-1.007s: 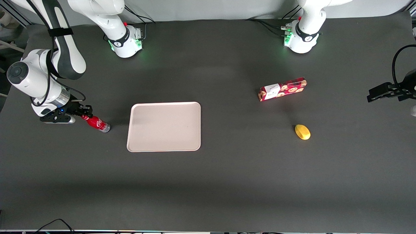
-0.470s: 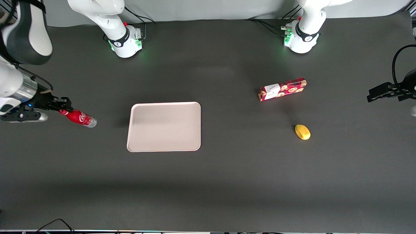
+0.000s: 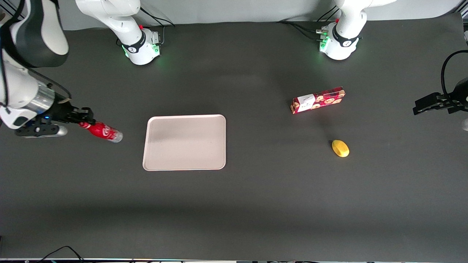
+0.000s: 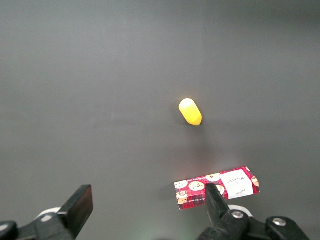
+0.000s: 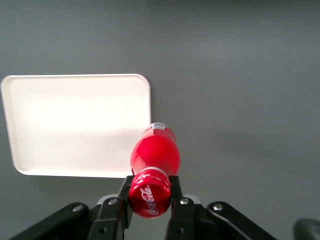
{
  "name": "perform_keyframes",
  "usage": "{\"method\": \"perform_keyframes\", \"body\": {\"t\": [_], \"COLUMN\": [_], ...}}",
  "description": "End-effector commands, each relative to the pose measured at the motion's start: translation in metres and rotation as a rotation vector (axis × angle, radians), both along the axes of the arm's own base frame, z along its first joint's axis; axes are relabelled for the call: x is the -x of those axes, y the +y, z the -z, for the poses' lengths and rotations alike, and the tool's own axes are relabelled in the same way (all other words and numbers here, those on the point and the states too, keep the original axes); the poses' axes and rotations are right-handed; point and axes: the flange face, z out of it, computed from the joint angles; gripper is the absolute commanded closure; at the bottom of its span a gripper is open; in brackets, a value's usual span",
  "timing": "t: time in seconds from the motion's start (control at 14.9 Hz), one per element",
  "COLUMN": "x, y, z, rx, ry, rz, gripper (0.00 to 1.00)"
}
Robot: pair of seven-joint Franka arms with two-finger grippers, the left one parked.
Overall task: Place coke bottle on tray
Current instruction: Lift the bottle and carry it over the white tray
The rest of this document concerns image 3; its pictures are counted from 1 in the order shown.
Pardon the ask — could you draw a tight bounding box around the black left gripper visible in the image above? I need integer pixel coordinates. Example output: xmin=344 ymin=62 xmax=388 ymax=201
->
xmin=413 ymin=78 xmax=468 ymax=116

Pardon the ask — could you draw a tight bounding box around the red tartan cookie box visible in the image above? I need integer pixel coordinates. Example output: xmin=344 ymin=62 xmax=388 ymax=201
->
xmin=290 ymin=86 xmax=346 ymax=115

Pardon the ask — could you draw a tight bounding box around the beige plastic tray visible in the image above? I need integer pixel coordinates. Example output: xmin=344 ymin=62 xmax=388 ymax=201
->
xmin=142 ymin=114 xmax=227 ymax=171

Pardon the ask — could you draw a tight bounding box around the black table edge cable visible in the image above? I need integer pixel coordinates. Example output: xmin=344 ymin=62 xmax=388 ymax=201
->
xmin=36 ymin=245 xmax=85 ymax=263

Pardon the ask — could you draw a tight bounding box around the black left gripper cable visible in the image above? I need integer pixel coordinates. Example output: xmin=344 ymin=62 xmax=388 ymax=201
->
xmin=440 ymin=50 xmax=468 ymax=96

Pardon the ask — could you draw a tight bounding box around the black right base cable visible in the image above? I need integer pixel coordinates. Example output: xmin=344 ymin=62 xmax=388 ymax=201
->
xmin=138 ymin=7 xmax=177 ymax=46

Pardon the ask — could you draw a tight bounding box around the black base cable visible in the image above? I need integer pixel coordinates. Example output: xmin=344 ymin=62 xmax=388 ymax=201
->
xmin=276 ymin=5 xmax=342 ymax=41
xmin=138 ymin=7 xmax=177 ymax=46

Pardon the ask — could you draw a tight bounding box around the red coke bottle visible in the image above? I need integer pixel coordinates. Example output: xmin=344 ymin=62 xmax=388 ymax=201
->
xmin=79 ymin=122 xmax=124 ymax=143

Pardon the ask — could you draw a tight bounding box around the yellow lemon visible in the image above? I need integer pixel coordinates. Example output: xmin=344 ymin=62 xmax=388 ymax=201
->
xmin=331 ymin=139 xmax=350 ymax=158

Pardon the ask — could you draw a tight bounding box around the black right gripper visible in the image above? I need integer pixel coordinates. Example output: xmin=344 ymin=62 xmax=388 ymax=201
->
xmin=51 ymin=99 xmax=97 ymax=125

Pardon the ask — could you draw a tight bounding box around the black left base cable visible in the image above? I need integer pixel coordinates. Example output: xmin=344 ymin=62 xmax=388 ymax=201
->
xmin=276 ymin=5 xmax=342 ymax=41

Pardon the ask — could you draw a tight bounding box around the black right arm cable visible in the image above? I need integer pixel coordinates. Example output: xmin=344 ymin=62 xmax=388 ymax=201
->
xmin=0 ymin=0 xmax=72 ymax=106

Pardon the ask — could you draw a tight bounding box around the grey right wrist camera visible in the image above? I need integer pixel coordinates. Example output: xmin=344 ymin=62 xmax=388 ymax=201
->
xmin=14 ymin=123 xmax=68 ymax=138

